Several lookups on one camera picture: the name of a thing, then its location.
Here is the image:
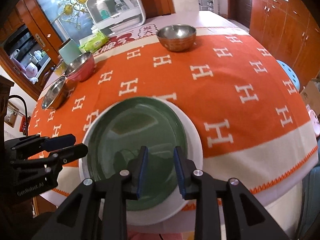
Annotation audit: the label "foil covered yellow cup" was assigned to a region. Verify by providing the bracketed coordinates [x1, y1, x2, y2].
[54, 59, 68, 76]

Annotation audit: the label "steel bowl red outside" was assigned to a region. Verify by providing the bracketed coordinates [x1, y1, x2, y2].
[65, 51, 95, 82]

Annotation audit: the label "small steel bowl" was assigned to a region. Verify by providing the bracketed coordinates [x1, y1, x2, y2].
[41, 76, 76, 110]

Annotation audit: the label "large white plate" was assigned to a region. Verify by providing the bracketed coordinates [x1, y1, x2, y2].
[79, 97, 203, 232]

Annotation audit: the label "pink printed tablecloth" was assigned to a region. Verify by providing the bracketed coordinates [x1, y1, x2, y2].
[37, 10, 249, 100]

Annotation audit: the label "green wet wipes pack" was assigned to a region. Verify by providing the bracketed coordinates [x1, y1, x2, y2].
[79, 31, 109, 53]

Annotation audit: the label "gold flower decoration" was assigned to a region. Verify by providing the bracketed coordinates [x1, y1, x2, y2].
[51, 0, 88, 30]

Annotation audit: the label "blue plastic stool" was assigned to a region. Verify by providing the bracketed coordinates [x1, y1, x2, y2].
[277, 60, 300, 91]

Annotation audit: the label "wooden cabinets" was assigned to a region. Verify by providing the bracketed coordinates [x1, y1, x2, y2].
[235, 0, 320, 91]

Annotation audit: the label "black cable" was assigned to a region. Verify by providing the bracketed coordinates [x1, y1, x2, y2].
[8, 94, 29, 137]

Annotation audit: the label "white sterilizer cabinet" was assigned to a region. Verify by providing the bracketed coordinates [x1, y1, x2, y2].
[86, 0, 146, 35]

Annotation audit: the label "green plate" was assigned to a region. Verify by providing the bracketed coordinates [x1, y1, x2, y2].
[86, 97, 188, 211]

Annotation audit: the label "orange H-pattern blanket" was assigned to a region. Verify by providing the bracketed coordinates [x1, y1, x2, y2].
[29, 28, 318, 204]

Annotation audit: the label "large steel bowl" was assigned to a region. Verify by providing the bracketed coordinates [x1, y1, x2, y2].
[156, 24, 196, 52]

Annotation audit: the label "light green ceramic jar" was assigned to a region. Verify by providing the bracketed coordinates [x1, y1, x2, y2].
[58, 38, 82, 64]

